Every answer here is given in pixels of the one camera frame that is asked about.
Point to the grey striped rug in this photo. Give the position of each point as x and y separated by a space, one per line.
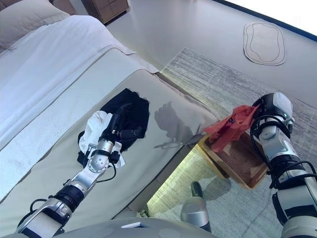
210 79

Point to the wooden nightstand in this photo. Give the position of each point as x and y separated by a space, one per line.
109 8

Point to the beige bed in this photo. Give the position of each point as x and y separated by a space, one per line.
81 99

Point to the black garment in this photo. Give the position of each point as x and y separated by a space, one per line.
135 111

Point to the white duvet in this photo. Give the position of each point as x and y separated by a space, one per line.
49 57

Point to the oval grey floor mat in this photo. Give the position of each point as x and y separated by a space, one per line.
265 44

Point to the silver right robot leg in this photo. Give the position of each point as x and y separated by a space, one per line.
194 210

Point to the woven wicker basket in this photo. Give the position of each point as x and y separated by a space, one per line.
242 161

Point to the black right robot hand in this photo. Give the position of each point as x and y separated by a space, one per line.
281 104

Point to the beige pillow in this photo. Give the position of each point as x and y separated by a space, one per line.
22 19

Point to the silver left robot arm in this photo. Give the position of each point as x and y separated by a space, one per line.
84 178

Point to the red garment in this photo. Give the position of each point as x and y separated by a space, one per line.
230 129

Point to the dark window frame rail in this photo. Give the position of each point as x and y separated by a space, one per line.
272 18

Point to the brown headboard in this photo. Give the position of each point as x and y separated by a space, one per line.
65 5

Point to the white garment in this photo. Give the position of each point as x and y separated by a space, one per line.
95 125

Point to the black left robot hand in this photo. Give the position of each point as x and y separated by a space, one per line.
116 124

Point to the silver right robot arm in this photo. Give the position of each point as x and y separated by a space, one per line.
280 146

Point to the brown bed frame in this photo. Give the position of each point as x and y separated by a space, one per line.
161 178

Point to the grey robot torso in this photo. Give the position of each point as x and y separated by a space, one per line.
99 229

